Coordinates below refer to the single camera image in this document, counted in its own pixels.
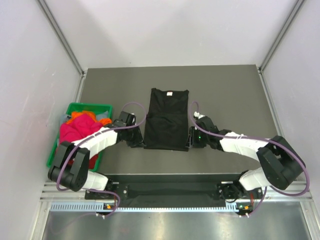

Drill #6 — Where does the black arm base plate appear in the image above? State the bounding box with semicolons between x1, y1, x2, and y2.
84;173;266;201

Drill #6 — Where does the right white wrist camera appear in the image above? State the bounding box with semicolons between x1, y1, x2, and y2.
193;111;205;120

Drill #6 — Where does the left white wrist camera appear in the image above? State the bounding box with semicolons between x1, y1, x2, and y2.
132;114;137;125

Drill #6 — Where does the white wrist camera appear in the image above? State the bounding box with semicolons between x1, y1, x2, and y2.
132;114;137;125
193;111;205;120

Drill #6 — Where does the magenta t shirt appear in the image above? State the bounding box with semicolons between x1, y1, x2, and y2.
56;118;103;146

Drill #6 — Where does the grey slotted cable duct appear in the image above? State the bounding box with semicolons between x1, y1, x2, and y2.
50;202;251;213

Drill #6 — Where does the orange t shirt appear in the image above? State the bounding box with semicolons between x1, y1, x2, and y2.
65;110;112;125

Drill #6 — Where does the black t shirt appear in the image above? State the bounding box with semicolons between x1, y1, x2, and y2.
144;88;189;152

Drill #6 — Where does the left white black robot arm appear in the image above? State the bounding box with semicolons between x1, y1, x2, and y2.
47;111;144;199

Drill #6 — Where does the aluminium frame rail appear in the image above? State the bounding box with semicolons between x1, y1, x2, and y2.
40;181;312;202

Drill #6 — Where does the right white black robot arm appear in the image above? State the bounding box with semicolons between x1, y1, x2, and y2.
189;111;307;198

